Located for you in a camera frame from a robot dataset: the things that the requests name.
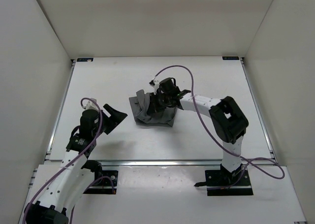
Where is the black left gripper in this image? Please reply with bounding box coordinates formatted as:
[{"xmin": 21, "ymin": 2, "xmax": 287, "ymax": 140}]
[{"xmin": 94, "ymin": 101, "xmax": 128, "ymax": 134}]

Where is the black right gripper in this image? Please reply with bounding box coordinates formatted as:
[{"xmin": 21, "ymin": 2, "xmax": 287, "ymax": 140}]
[{"xmin": 147, "ymin": 92, "xmax": 171, "ymax": 115}]

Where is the grey pleated skirt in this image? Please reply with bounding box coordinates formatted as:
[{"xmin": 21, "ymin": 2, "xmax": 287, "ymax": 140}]
[{"xmin": 128, "ymin": 90, "xmax": 177, "ymax": 127}]

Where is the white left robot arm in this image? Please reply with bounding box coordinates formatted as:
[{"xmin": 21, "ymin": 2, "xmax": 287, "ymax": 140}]
[{"xmin": 22, "ymin": 99, "xmax": 127, "ymax": 224}]

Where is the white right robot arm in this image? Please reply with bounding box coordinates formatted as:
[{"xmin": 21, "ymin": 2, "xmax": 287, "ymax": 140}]
[{"xmin": 148, "ymin": 77, "xmax": 249, "ymax": 185}]

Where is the left blue corner label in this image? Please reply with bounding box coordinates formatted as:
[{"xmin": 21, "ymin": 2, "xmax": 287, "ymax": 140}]
[{"xmin": 76, "ymin": 58, "xmax": 94, "ymax": 62}]

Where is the blue corner label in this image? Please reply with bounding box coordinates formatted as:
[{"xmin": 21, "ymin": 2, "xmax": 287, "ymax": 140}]
[
  {"xmin": 222, "ymin": 56, "xmax": 239, "ymax": 61},
  {"xmin": 76, "ymin": 58, "xmax": 94, "ymax": 62}
]

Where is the right blue corner label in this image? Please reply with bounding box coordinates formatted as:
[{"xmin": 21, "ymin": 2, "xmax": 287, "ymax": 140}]
[{"xmin": 222, "ymin": 56, "xmax": 239, "ymax": 61}]

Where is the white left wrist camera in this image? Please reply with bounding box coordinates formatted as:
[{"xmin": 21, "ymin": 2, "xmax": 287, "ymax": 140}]
[{"xmin": 82, "ymin": 98, "xmax": 98, "ymax": 111}]

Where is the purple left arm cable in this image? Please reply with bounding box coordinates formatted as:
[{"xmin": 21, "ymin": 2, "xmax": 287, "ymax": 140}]
[{"xmin": 22, "ymin": 97, "xmax": 116, "ymax": 224}]

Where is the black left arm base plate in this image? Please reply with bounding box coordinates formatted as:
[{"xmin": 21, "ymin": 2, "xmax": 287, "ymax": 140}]
[{"xmin": 84, "ymin": 166, "xmax": 119, "ymax": 195}]

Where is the aluminium front table rail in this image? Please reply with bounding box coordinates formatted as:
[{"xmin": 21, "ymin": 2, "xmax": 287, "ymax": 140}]
[{"xmin": 100, "ymin": 160, "xmax": 221, "ymax": 166}]

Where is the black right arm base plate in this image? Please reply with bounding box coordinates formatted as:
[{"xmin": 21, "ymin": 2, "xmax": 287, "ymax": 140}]
[{"xmin": 205, "ymin": 170, "xmax": 253, "ymax": 196}]

